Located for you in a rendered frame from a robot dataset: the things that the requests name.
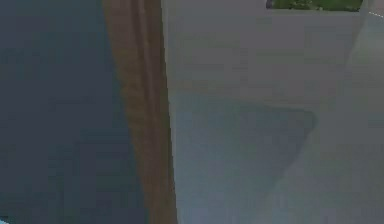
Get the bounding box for brown wooden door frame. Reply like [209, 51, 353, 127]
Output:
[100, 0, 180, 224]

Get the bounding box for window with green view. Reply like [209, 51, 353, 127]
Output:
[265, 0, 364, 13]

